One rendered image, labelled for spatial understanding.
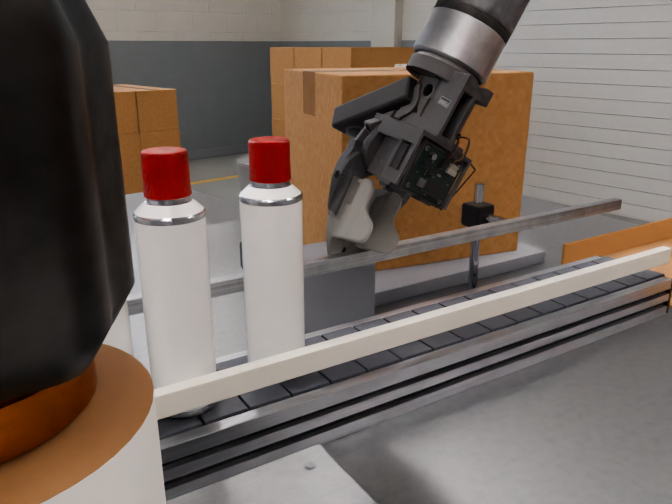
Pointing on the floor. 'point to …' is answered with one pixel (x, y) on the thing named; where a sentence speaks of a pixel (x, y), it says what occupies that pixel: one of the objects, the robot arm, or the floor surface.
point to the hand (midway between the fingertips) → (336, 252)
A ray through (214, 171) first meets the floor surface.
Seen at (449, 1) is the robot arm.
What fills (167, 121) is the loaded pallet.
